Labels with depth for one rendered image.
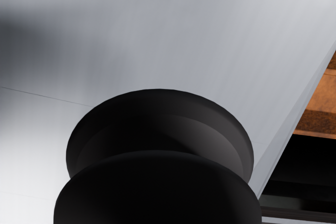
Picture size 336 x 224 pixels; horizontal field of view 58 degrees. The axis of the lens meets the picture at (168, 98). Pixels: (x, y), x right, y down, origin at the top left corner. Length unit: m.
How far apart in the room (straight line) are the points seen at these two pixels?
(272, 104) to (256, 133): 0.02
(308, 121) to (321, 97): 0.04
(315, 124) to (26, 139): 0.29
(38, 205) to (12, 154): 0.05
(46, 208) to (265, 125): 0.15
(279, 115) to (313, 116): 0.22
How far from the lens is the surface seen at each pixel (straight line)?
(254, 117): 0.16
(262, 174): 0.20
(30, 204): 0.23
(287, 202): 0.52
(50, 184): 0.21
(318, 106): 0.40
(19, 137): 0.18
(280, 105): 0.16
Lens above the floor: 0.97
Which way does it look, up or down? 55 degrees down
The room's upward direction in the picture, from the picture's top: 180 degrees counter-clockwise
